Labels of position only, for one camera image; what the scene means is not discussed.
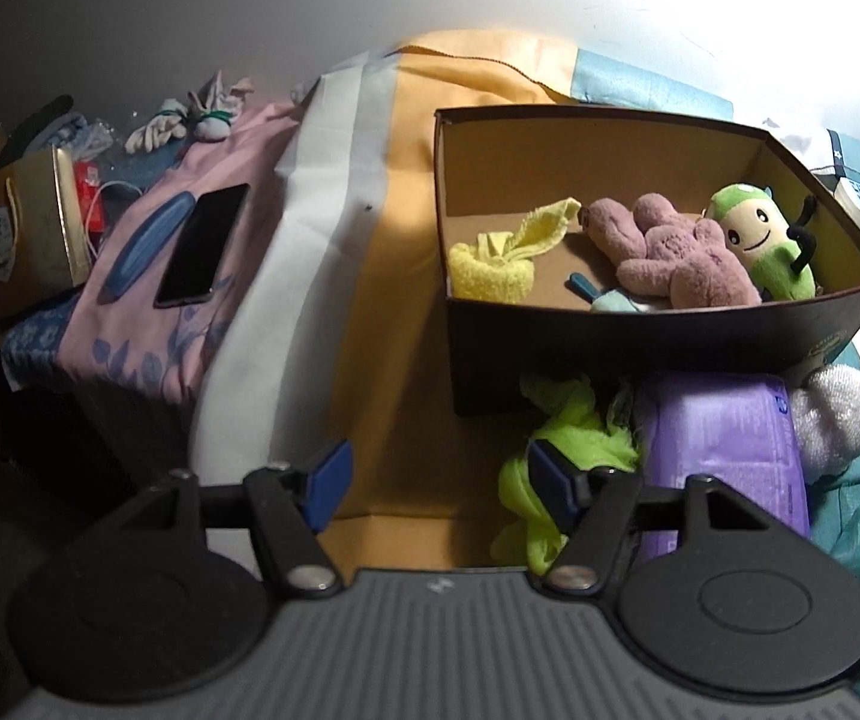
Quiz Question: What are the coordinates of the black oval object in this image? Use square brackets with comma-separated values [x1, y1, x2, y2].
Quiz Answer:
[0, 94, 76, 173]

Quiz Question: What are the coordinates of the golden gift bag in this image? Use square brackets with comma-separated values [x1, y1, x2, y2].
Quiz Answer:
[0, 144, 94, 317]

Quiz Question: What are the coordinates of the thin white charging cable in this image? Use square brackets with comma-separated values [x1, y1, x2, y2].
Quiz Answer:
[87, 180, 144, 257]

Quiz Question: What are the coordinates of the white mesh sponge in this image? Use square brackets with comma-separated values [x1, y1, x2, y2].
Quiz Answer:
[788, 362, 860, 483]

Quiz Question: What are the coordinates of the pink floral pillow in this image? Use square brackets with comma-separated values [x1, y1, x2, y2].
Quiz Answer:
[1, 100, 305, 407]

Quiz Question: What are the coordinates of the light blue soft toy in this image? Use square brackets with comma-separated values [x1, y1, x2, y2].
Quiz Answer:
[565, 274, 672, 314]

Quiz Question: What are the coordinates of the lime green cloth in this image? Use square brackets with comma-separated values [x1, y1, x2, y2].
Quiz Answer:
[491, 375, 642, 575]

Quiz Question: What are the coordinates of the black smartphone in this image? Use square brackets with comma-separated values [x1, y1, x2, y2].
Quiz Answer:
[153, 183, 252, 311]

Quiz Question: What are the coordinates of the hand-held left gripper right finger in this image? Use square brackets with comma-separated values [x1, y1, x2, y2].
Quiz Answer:
[526, 441, 765, 593]

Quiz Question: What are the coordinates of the dark cardboard box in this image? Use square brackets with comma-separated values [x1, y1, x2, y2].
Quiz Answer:
[434, 106, 860, 418]

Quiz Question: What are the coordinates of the purple wipes pack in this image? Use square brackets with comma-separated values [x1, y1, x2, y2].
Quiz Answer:
[635, 373, 815, 565]

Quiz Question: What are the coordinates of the green plush character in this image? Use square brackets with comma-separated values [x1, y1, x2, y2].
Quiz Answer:
[703, 181, 822, 302]

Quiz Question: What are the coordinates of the red packet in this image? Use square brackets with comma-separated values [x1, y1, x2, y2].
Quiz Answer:
[73, 160, 109, 235]

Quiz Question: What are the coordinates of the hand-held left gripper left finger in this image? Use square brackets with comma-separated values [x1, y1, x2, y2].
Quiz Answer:
[128, 440, 353, 601]

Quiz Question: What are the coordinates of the yellow towel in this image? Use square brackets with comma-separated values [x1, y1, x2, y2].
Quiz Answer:
[448, 196, 585, 307]

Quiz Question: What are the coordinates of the pink plush toy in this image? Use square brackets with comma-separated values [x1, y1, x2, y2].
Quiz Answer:
[585, 193, 765, 311]

